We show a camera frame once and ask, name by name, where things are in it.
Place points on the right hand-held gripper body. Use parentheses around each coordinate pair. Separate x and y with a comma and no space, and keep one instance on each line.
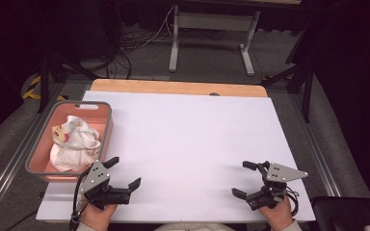
(277,179)

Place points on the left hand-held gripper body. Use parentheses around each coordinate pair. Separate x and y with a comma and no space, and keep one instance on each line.
(94,179)

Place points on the white printed cloth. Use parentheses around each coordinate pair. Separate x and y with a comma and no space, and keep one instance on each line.
(75,144)

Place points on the pink basket with grey rim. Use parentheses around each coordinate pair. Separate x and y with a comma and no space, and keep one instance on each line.
(41,160)

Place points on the person's right hand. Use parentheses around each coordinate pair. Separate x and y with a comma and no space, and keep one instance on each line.
(277,215)

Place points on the person's left hand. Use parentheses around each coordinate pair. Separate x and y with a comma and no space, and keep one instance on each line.
(97,217)

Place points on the person's light clothing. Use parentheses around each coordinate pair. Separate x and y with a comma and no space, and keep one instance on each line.
(192,227)

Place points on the white table mat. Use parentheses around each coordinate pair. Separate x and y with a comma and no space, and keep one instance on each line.
(186,141)

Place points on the dark table grommet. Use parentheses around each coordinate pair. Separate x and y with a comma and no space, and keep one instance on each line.
(214,94)

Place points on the black tripod stand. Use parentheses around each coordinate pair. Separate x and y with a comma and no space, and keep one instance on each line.
(44,80)
(306,93)

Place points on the wooden table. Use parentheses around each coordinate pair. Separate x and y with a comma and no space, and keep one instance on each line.
(173,86)

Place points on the yellow black hazard tape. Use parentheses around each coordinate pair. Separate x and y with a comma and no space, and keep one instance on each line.
(29,93)

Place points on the aluminium floor rail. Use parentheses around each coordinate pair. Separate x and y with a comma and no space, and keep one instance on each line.
(13,160)
(318,150)

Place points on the white metal desk frame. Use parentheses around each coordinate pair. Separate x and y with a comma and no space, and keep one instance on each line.
(212,20)

